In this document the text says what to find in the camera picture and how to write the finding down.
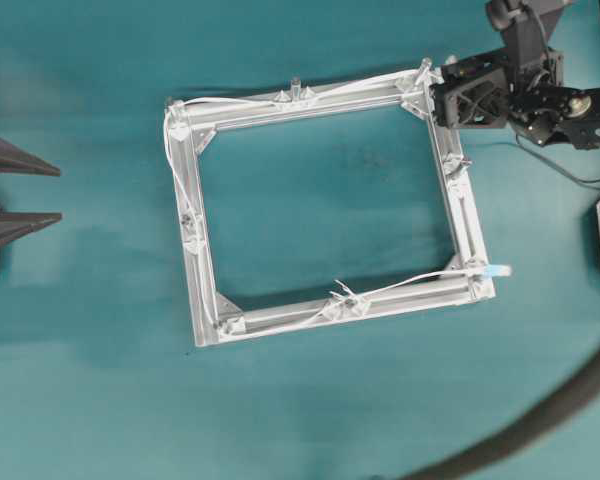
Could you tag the square aluminium profile frame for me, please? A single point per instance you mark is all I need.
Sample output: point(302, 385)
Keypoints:
point(189, 127)

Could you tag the clear right middle pin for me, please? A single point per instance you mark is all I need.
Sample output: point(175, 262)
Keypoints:
point(458, 169)

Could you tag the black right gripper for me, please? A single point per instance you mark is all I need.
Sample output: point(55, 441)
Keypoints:
point(472, 95)

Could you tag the clear top middle pin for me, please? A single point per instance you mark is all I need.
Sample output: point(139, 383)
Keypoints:
point(295, 89)

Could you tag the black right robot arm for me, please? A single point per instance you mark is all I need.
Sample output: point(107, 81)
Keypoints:
point(521, 84)

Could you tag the clear top right pin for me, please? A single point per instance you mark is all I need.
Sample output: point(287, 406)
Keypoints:
point(423, 71)

